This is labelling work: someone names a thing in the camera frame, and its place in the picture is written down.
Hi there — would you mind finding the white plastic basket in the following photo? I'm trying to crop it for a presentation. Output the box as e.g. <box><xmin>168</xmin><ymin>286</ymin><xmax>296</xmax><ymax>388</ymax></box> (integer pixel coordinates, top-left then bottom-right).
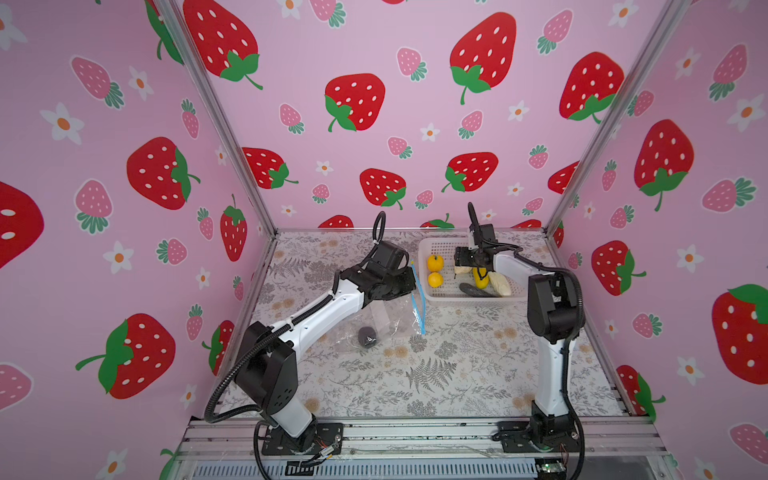
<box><xmin>418</xmin><ymin>236</ymin><xmax>535</xmax><ymax>308</ymax></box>

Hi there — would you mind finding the clear zip top bag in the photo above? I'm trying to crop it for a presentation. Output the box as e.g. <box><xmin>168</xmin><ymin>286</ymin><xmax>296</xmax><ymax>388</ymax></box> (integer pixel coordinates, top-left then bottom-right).
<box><xmin>329</xmin><ymin>263</ymin><xmax>426</xmax><ymax>353</ymax></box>

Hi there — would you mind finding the black round toy food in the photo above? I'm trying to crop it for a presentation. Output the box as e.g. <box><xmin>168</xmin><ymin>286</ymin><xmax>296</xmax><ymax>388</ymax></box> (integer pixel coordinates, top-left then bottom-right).
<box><xmin>358</xmin><ymin>326</ymin><xmax>378</xmax><ymax>349</ymax></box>

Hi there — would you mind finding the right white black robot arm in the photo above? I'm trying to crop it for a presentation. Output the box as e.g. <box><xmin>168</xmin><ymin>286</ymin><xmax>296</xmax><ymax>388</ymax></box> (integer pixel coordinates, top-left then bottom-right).
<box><xmin>455</xmin><ymin>224</ymin><xmax>585</xmax><ymax>450</ymax></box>

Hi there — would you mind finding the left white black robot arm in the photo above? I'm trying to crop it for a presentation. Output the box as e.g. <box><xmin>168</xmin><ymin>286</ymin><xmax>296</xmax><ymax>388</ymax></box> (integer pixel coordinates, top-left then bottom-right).
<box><xmin>203</xmin><ymin>240</ymin><xmax>416</xmax><ymax>451</ymax></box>

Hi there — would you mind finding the white daikon toy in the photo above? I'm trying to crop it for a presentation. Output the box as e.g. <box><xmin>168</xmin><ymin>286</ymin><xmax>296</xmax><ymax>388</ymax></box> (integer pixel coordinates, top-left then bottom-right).
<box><xmin>488</xmin><ymin>271</ymin><xmax>512</xmax><ymax>297</ymax></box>

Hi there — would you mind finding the yellow orange toy fruit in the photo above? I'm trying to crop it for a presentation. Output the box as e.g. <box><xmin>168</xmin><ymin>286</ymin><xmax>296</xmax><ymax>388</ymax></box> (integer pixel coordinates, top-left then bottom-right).
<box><xmin>427</xmin><ymin>255</ymin><xmax>444</xmax><ymax>273</ymax></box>

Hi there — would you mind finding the yellow lemon toy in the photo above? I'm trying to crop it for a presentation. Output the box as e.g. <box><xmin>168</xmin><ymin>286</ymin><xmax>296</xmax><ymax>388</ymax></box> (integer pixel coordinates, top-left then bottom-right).
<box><xmin>427</xmin><ymin>272</ymin><xmax>444</xmax><ymax>289</ymax></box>

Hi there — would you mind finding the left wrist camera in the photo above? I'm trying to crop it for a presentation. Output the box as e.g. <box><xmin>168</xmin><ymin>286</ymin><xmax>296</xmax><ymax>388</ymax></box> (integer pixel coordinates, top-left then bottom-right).
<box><xmin>367</xmin><ymin>241</ymin><xmax>410</xmax><ymax>276</ymax></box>

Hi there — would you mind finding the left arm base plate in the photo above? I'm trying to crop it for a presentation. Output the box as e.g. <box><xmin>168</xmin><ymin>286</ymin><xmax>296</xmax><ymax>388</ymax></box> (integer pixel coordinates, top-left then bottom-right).
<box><xmin>260</xmin><ymin>421</ymin><xmax>344</xmax><ymax>456</ymax></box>

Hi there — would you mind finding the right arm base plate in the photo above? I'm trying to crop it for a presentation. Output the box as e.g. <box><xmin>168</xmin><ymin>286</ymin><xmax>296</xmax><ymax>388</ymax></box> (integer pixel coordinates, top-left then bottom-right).
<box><xmin>491</xmin><ymin>419</ymin><xmax>582</xmax><ymax>454</ymax></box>

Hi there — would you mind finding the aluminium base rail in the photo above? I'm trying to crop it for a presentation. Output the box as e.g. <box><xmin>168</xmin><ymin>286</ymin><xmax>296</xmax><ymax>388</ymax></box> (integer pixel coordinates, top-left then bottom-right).
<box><xmin>169</xmin><ymin>417</ymin><xmax>679</xmax><ymax>479</ymax></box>

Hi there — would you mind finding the right aluminium frame post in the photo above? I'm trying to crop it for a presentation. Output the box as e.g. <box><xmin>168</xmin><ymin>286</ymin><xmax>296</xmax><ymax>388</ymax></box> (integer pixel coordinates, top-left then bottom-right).
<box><xmin>544</xmin><ymin>0</ymin><xmax>690</xmax><ymax>239</ymax></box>

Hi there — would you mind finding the aluminium frame post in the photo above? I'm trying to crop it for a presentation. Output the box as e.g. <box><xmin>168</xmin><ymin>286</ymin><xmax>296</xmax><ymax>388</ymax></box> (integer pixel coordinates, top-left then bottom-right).
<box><xmin>156</xmin><ymin>0</ymin><xmax>278</xmax><ymax>239</ymax></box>
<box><xmin>544</xmin><ymin>0</ymin><xmax>690</xmax><ymax>239</ymax></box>

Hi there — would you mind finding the left aluminium frame post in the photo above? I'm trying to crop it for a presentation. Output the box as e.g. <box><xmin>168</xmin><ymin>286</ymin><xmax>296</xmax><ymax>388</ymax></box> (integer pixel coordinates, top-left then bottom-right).
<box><xmin>156</xmin><ymin>0</ymin><xmax>278</xmax><ymax>239</ymax></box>

